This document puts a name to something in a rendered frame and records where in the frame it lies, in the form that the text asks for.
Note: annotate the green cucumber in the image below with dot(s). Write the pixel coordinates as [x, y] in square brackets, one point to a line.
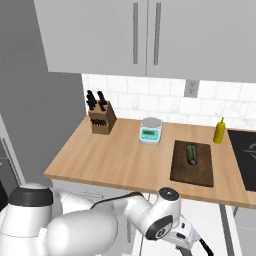
[192, 155]

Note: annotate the yellow squeeze bottle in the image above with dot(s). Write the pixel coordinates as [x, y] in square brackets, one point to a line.
[219, 131]

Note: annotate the brown wooden knife block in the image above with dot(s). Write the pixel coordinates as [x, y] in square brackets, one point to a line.
[103, 121]

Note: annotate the black hob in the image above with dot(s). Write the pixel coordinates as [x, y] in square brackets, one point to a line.
[245, 160]

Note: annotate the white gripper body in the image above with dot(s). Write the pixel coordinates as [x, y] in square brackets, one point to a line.
[195, 235]

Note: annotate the grey wall socket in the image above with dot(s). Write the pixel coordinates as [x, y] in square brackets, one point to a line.
[191, 88]

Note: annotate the white kitchen scale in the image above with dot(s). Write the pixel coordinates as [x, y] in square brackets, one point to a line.
[150, 131]

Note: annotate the white drawer front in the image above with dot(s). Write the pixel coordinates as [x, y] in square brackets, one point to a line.
[75, 186]

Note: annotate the dark wooden cutting board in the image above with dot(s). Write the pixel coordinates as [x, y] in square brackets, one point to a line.
[203, 166]

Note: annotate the white base cupboard door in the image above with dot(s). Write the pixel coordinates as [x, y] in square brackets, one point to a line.
[206, 216]

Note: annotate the grey wall cupboard door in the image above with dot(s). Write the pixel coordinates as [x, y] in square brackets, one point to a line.
[206, 36]
[90, 33]

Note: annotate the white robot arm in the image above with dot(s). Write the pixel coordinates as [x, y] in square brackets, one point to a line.
[83, 230]

